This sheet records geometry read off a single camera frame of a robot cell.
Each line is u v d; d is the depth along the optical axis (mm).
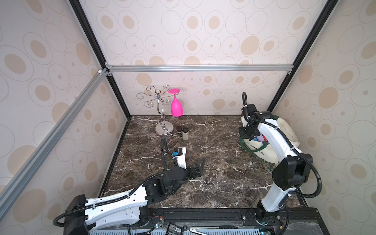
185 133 1000
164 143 1029
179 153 594
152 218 729
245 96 759
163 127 1093
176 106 931
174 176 502
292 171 467
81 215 408
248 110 670
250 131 729
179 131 1001
